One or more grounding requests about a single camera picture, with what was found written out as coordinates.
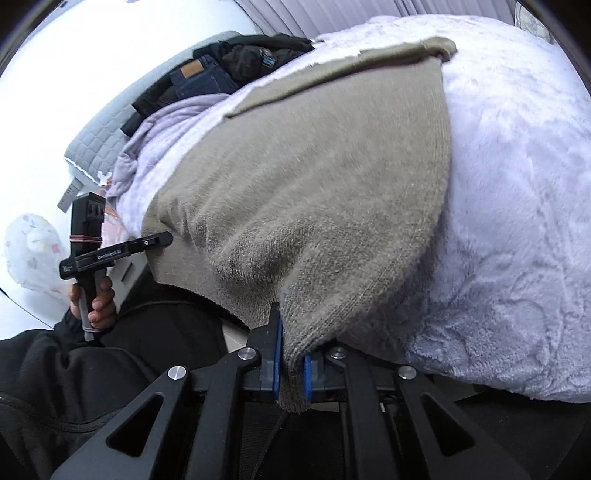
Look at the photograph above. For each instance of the white floral bag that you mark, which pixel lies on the white floral bag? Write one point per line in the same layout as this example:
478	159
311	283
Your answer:
33	252

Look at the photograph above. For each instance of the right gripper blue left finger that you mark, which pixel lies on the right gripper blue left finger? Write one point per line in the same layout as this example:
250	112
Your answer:
262	381

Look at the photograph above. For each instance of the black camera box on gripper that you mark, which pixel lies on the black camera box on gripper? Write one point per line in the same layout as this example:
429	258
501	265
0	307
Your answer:
87	217

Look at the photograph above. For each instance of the dark blue jeans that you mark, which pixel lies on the dark blue jeans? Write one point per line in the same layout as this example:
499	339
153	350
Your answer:
201	76

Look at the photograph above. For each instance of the grey pleated curtain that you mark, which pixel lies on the grey pleated curtain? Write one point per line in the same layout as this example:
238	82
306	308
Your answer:
309	19

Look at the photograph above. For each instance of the black jacket pile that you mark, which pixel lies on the black jacket pile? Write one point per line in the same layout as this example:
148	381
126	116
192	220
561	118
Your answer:
248	58

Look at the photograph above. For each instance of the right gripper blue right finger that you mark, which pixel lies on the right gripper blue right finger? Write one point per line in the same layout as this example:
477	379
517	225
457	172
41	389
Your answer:
322	380

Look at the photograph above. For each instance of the person's black clothed body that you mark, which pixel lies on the person's black clothed body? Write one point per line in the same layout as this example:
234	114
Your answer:
57	390

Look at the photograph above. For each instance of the white puffer jacket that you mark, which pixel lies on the white puffer jacket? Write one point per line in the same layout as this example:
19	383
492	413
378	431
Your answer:
528	22

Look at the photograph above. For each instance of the brown knit sweater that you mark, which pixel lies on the brown knit sweater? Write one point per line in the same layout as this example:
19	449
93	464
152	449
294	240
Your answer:
320	192

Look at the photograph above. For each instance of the lavender plush bed blanket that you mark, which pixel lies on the lavender plush bed blanket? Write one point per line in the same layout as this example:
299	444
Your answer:
501	296

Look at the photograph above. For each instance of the person's left hand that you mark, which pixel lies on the person's left hand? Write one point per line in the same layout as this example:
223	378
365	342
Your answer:
103	314

